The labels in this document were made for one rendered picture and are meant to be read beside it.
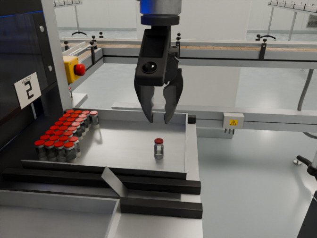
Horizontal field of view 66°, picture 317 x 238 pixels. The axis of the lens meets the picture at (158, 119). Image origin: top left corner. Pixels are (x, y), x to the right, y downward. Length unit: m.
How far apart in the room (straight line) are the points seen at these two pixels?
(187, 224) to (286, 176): 1.69
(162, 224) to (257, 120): 1.30
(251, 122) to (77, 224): 1.37
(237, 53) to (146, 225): 1.17
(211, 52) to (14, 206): 1.19
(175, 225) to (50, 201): 0.22
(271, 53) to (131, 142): 1.06
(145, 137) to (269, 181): 1.46
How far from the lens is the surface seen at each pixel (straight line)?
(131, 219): 0.45
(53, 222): 0.48
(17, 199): 0.52
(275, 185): 1.98
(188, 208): 0.44
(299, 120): 1.75
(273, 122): 1.70
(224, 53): 1.45
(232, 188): 1.85
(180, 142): 0.63
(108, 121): 0.74
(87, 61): 1.28
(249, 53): 1.47
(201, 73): 2.11
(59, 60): 0.78
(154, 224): 0.45
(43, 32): 0.72
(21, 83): 0.63
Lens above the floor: 1.23
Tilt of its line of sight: 28 degrees down
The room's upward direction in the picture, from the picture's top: straight up
